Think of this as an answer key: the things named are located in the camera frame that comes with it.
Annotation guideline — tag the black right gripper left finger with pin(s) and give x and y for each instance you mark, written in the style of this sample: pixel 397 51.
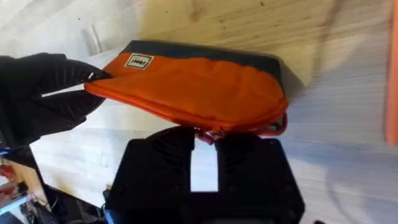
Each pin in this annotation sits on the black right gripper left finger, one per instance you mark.
pixel 152 168

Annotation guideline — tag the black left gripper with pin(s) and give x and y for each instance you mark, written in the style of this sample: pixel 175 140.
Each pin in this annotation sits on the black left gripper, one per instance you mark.
pixel 18 102

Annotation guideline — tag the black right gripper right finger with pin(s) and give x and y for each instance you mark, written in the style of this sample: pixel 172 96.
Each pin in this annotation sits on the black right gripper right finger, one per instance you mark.
pixel 252 168

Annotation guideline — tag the orange and grey zip bag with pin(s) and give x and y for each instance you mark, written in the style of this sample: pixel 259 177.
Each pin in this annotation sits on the orange and grey zip bag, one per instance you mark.
pixel 199 90

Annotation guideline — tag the orange pen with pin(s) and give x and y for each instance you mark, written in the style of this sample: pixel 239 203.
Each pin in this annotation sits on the orange pen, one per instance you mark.
pixel 392 77

